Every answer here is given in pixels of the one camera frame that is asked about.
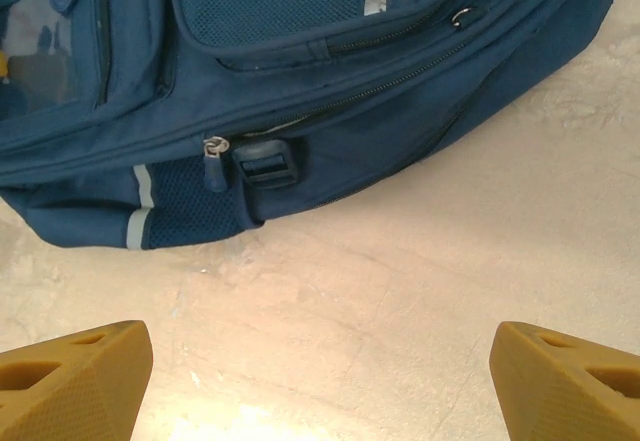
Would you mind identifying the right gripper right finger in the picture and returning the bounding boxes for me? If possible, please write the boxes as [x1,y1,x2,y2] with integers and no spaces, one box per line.
[489,320,640,441]

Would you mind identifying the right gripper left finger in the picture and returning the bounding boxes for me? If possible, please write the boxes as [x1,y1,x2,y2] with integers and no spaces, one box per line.
[0,319,154,441]

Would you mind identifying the navy blue student backpack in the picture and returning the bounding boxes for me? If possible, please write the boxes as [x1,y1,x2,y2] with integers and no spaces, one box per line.
[0,0,640,251]

